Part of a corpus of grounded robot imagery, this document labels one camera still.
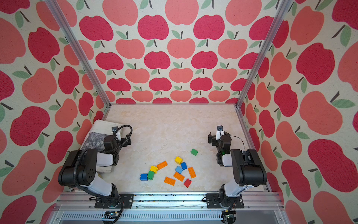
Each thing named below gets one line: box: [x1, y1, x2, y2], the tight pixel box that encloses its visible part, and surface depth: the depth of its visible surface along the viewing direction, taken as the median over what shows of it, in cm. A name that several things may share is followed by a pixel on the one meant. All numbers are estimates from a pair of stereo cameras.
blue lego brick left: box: [139, 173, 148, 182], surface depth 83 cm
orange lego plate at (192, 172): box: [187, 166, 197, 179], surface depth 86 cm
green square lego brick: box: [190, 148, 199, 156], surface depth 95 cm
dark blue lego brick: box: [180, 161, 188, 170], surface depth 88 cm
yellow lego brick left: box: [149, 165, 159, 174], surface depth 86 cm
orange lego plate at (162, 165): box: [156, 160, 169, 171], surface depth 88 cm
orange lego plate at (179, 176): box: [172, 171, 186, 182], surface depth 84 cm
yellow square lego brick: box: [174, 156, 183, 165], surface depth 90 cm
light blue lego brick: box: [174, 166, 184, 175], surface depth 88 cm
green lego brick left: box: [147, 170, 156, 181], surface depth 84 cm
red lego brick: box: [183, 178, 192, 189], surface depth 82 cm
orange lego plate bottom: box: [164, 176, 176, 187], surface depth 82 cm
